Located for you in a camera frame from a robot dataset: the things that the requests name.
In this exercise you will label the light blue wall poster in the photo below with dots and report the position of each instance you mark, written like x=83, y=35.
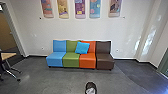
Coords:
x=95, y=8

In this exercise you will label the brown sofa seat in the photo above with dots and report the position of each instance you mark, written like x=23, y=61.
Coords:
x=104, y=58

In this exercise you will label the blue sofa seat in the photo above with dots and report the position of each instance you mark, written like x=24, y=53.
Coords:
x=56, y=57

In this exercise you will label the blue cushion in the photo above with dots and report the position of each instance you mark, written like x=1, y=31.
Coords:
x=82, y=48

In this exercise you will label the purple wall poster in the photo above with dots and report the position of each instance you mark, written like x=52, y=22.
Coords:
x=80, y=8

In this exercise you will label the brown wooden door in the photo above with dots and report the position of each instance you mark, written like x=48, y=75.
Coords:
x=6, y=33

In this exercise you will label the orange sofa seat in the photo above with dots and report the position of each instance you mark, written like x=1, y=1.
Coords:
x=87, y=60

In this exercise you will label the black trash bag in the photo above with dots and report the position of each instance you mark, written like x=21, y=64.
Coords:
x=90, y=88

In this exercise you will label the yellow wall poster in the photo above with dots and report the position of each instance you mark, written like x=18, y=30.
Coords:
x=62, y=8

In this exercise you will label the orange and blue wall poster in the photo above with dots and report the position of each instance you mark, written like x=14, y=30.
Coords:
x=47, y=8

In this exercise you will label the pink and navy wall poster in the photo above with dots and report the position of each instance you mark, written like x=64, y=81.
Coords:
x=115, y=7

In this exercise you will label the black office chair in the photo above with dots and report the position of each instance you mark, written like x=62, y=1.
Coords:
x=11, y=65

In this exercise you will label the green framed glass door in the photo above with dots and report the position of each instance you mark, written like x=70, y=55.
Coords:
x=163, y=65

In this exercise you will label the green sofa seat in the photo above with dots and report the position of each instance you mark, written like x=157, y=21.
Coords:
x=71, y=59

